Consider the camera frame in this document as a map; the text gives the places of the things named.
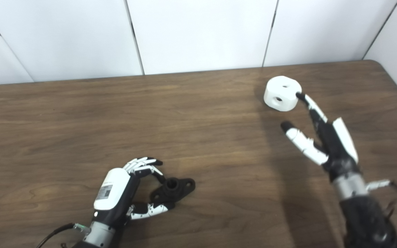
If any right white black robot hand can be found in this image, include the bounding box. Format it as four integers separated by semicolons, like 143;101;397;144
281;92;361;181

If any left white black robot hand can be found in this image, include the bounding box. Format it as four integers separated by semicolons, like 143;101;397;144
93;157;175;228

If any black flanged holder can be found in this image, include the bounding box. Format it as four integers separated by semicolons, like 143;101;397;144
150;177;196;208

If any round white piece with holes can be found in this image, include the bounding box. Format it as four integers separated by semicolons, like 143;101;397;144
264;76;303;112

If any thin black right arm wire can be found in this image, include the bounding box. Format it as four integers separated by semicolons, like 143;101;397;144
384;199;397;223

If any thick black left wrist cable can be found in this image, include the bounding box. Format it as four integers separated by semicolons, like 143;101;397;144
35;223;91;248

